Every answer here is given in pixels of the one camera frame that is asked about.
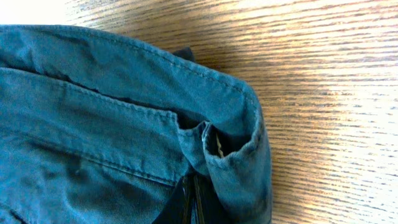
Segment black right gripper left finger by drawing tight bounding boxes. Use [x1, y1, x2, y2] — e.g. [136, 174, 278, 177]
[152, 175, 195, 224]

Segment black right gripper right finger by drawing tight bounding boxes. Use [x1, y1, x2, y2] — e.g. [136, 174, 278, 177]
[195, 175, 232, 224]

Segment blue denim shorts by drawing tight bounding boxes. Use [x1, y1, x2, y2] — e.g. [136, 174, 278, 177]
[1, 25, 272, 223]

